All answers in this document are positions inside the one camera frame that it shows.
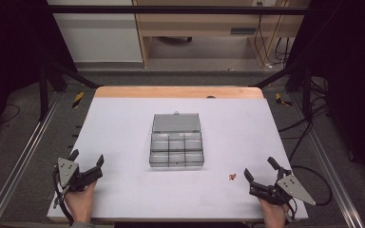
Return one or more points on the small red object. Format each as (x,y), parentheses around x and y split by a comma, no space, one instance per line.
(232,176)

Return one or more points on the black frame crossbar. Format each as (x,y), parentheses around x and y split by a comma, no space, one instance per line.
(177,9)

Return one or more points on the person's left hand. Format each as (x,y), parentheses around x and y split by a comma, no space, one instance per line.
(80,202)

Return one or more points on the black curtain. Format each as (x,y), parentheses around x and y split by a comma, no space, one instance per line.
(9,47)
(351,63)

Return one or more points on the white table sheet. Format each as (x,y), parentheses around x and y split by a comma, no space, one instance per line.
(123,142)

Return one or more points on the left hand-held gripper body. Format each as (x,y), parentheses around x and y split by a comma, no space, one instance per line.
(67,171)

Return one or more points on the person's right hand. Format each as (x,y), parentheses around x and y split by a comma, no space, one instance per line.
(274,215)

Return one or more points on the wooden desk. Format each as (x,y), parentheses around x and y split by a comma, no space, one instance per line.
(202,23)

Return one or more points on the clear plastic compartment box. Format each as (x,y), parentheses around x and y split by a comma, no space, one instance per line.
(176,141)

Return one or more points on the yellow black tape marker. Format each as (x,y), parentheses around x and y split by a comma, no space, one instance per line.
(78,99)
(281,100)

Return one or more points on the white cabinet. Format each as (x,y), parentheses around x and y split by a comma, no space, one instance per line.
(98,38)

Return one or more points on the aluminium rail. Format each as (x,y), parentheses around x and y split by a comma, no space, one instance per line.
(329,171)
(19,161)

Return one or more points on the black frame strut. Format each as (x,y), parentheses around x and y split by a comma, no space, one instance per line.
(57,79)
(294,76)

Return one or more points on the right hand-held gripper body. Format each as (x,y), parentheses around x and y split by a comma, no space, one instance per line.
(285,188)

